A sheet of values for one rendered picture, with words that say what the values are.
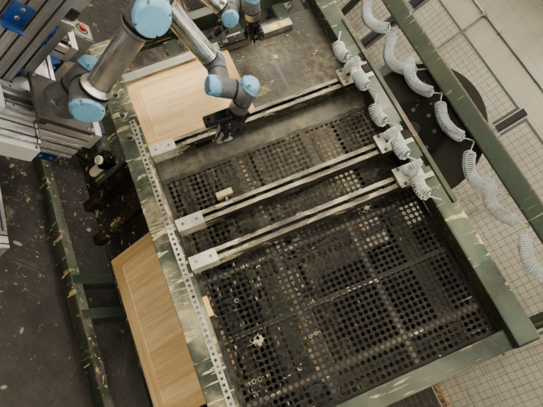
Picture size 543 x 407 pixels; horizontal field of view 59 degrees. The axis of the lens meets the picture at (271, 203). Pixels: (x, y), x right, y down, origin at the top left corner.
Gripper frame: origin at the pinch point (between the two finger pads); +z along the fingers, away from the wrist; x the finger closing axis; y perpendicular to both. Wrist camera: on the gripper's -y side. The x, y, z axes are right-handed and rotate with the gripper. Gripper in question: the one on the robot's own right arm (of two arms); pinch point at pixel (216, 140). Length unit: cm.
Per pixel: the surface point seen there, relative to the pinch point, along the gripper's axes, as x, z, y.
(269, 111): 22.0, 7.6, 38.9
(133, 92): 63, 39, -12
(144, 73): 70, 33, -6
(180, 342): -60, 81, -11
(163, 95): 55, 33, 0
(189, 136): 23.7, 27.3, 3.1
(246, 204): -20.1, 21.9, 15.5
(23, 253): 16, 112, -69
